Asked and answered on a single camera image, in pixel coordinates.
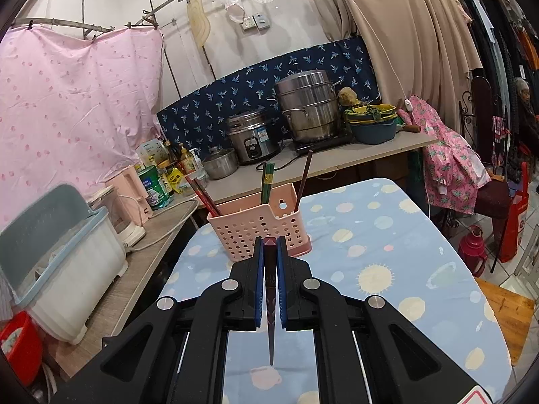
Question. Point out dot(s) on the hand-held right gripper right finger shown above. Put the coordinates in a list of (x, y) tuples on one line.
[(282, 286)]

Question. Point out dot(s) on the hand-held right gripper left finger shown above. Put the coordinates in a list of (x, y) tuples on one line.
[(259, 286)]

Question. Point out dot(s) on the dark maroon chopstick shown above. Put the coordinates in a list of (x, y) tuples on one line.
[(211, 202), (270, 336)]

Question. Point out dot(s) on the pink perforated utensil holder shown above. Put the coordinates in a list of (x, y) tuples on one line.
[(236, 231)]

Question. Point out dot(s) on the green chopstick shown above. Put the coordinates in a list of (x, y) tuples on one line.
[(265, 185), (270, 181)]

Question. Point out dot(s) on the red chopstick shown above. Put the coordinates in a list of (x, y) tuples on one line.
[(198, 195), (205, 198)]

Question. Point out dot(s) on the brown chopstick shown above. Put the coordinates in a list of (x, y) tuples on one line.
[(304, 176)]

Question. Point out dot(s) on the wooden counter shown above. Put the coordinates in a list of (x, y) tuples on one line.
[(252, 181)]

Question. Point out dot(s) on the blue printed tablecloth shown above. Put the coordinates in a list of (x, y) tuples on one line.
[(370, 227)]

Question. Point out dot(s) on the small steel pot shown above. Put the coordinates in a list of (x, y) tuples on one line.
[(219, 166)]

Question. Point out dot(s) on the yellow packet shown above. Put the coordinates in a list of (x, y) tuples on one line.
[(174, 181)]

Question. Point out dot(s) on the green tin can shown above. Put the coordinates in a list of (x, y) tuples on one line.
[(153, 189)]

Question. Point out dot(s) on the amber soap bottle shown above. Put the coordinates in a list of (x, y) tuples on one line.
[(187, 160)]

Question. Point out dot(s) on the steel rice cooker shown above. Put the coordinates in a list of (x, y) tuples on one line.
[(252, 139)]

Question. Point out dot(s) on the white kitchen appliance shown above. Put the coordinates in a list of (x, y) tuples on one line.
[(122, 227)]

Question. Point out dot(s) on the black induction cooker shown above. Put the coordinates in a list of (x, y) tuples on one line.
[(332, 145)]

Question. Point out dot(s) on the pink kettle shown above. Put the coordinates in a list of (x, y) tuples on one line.
[(130, 193)]

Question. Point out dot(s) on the dark glass bottle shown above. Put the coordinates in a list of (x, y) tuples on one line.
[(170, 153)]

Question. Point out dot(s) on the blue pot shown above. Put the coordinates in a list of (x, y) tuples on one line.
[(372, 134)]

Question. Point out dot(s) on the steel steamer pot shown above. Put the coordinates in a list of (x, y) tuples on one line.
[(309, 105)]

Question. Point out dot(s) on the white dish rack blue lid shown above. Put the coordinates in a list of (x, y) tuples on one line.
[(75, 269)]

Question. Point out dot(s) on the red thermos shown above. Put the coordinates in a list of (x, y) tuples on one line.
[(471, 252)]

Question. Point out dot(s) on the green yellow bowl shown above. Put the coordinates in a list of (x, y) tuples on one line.
[(370, 113)]

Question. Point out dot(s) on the navy leaf print cloth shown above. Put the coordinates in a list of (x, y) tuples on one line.
[(236, 92)]

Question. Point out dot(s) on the tan round lump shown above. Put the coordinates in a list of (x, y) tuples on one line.
[(347, 96)]

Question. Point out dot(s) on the pink floral garment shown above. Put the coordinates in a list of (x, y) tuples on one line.
[(450, 164)]

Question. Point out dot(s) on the wooden stool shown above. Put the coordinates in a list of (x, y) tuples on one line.
[(505, 311)]

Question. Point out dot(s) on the red bucket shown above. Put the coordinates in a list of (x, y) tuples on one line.
[(21, 345)]

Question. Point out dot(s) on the pink dotted cloth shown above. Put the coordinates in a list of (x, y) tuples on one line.
[(75, 105)]

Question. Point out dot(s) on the yellowish cutting board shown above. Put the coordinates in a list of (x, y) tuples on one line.
[(198, 21)]

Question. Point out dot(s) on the dark ornate chair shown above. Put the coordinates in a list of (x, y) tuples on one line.
[(480, 92)]

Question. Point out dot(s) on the beige curtain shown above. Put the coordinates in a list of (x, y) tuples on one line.
[(400, 29)]

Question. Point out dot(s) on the curved metal rod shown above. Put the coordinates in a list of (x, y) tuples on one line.
[(168, 1)]

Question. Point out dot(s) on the rack of hanging clothes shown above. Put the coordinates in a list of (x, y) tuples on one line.
[(497, 17)]

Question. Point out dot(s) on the wall socket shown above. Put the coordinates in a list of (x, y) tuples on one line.
[(254, 23)]

